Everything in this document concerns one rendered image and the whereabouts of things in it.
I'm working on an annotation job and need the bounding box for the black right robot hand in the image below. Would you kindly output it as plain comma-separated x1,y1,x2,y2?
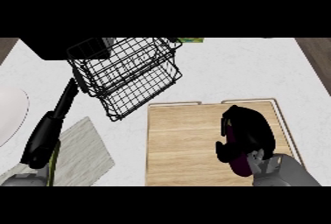
214,104,276,163

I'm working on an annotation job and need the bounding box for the black wire tiered basket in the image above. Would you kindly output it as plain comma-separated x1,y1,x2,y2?
66,38,183,123

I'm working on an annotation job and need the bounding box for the white round plate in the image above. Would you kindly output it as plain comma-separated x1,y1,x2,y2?
0,87,31,148

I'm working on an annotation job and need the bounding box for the black appliance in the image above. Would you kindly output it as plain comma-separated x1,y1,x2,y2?
19,38,118,61

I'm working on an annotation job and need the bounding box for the dark purple eggplant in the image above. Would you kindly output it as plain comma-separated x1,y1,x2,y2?
223,120,255,178

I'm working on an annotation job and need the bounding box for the grey placemat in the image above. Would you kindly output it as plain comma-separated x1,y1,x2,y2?
0,116,116,187

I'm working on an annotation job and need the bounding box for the green and yellow object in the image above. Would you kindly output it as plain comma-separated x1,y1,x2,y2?
177,38,204,44

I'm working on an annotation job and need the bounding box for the wooden tray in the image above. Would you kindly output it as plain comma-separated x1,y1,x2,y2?
144,98,306,187

